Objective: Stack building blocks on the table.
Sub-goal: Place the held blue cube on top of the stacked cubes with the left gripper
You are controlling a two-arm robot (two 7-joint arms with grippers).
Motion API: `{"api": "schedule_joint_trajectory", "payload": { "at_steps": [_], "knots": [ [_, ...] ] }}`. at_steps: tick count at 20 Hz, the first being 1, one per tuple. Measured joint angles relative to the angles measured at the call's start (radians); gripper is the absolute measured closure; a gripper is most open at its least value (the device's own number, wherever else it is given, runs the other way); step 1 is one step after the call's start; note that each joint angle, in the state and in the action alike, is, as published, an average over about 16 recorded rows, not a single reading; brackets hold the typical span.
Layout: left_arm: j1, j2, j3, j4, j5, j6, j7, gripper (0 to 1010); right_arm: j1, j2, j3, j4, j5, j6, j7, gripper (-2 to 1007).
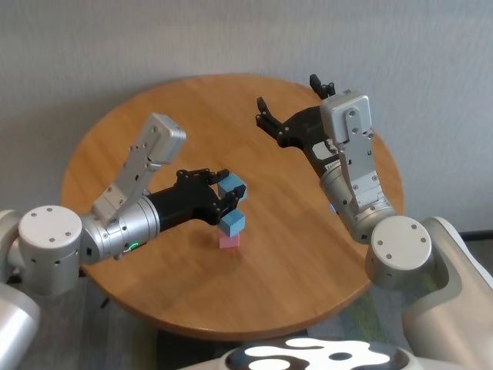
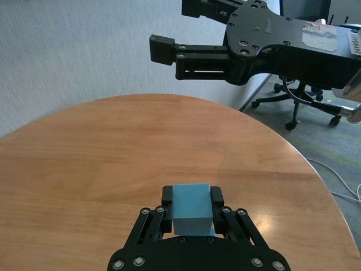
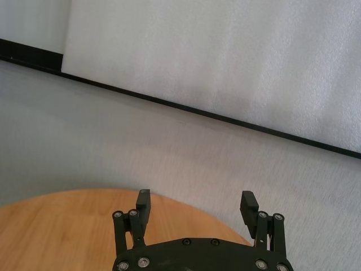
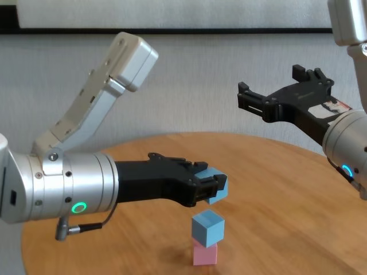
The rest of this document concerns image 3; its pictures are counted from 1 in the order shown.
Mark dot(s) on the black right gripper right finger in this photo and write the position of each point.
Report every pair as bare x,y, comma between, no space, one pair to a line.
249,211

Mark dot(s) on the black wall baseboard strip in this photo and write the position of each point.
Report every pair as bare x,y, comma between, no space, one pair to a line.
31,57

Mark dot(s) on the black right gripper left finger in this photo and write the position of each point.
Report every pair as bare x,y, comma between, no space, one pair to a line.
142,214

